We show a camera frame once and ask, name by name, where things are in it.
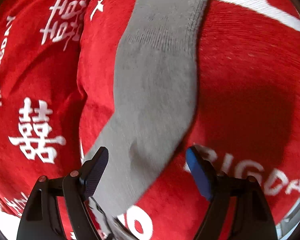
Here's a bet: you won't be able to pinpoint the grey t-shirt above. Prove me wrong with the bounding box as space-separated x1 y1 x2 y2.
83 0 215 240

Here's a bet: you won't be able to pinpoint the red wedding blanket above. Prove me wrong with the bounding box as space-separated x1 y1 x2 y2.
0 0 300 239

